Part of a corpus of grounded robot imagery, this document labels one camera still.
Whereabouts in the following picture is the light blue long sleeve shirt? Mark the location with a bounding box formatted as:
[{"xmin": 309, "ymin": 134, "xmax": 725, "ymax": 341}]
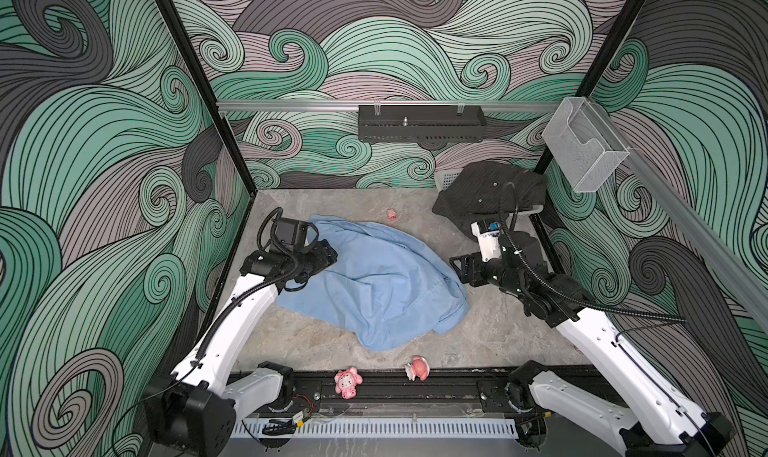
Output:
[{"xmin": 277, "ymin": 215, "xmax": 470, "ymax": 351}]

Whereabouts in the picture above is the dark grey striped shirt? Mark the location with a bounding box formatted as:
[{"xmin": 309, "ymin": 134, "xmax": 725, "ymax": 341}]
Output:
[{"xmin": 432, "ymin": 161, "xmax": 546, "ymax": 239}]

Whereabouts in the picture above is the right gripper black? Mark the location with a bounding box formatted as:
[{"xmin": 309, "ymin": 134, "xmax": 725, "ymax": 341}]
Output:
[{"xmin": 450, "ymin": 248, "xmax": 532, "ymax": 300}]

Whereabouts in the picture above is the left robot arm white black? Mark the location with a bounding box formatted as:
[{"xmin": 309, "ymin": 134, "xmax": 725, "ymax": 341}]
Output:
[{"xmin": 141, "ymin": 207, "xmax": 338, "ymax": 456}]

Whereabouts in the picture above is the horizontal aluminium rail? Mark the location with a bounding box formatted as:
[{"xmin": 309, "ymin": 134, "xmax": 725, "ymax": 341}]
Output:
[{"xmin": 217, "ymin": 99, "xmax": 562, "ymax": 115}]

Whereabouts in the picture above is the right black frame post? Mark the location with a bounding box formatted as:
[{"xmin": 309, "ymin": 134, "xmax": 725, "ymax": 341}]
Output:
[{"xmin": 533, "ymin": 0, "xmax": 660, "ymax": 176}]

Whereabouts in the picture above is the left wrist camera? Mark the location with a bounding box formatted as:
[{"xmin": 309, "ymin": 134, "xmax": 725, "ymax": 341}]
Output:
[{"xmin": 274, "ymin": 218, "xmax": 309, "ymax": 251}]

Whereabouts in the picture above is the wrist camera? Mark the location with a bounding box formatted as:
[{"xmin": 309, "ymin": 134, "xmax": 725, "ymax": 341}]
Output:
[
  {"xmin": 274, "ymin": 218, "xmax": 309, "ymax": 251},
  {"xmin": 471, "ymin": 219, "xmax": 502, "ymax": 262}
]

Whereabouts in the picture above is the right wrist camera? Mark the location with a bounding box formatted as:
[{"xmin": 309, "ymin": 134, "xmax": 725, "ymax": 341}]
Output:
[{"xmin": 471, "ymin": 219, "xmax": 502, "ymax": 262}]

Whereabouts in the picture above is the pink white plush toy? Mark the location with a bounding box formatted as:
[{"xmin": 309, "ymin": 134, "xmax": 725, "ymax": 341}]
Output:
[{"xmin": 405, "ymin": 355, "xmax": 430, "ymax": 382}]

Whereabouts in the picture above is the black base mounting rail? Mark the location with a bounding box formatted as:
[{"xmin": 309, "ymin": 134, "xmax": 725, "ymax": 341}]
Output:
[{"xmin": 257, "ymin": 366, "xmax": 517, "ymax": 416}]

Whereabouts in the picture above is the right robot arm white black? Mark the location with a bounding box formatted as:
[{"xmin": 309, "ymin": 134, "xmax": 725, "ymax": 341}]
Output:
[{"xmin": 450, "ymin": 182, "xmax": 734, "ymax": 456}]

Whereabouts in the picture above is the clear plastic wall bin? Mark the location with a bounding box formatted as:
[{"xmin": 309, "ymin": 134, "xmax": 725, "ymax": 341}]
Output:
[{"xmin": 542, "ymin": 97, "xmax": 629, "ymax": 194}]

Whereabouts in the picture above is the left black frame post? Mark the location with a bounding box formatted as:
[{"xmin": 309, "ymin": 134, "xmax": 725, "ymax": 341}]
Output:
[{"xmin": 154, "ymin": 0, "xmax": 257, "ymax": 198}]

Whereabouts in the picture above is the white slotted cable duct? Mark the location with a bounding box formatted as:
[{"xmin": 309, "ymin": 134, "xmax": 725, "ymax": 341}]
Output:
[{"xmin": 231, "ymin": 417, "xmax": 518, "ymax": 441}]

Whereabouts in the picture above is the black frame post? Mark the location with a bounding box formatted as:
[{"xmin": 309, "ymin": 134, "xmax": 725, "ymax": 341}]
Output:
[
  {"xmin": 533, "ymin": 0, "xmax": 660, "ymax": 176},
  {"xmin": 154, "ymin": 0, "xmax": 257, "ymax": 198}
]

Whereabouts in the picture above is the pink plush pig toy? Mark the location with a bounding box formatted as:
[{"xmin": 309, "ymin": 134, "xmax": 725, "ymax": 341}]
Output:
[{"xmin": 334, "ymin": 367, "xmax": 363, "ymax": 400}]

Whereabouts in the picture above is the right side aluminium rail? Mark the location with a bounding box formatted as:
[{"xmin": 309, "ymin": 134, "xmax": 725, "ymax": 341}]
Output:
[{"xmin": 595, "ymin": 106, "xmax": 767, "ymax": 329}]

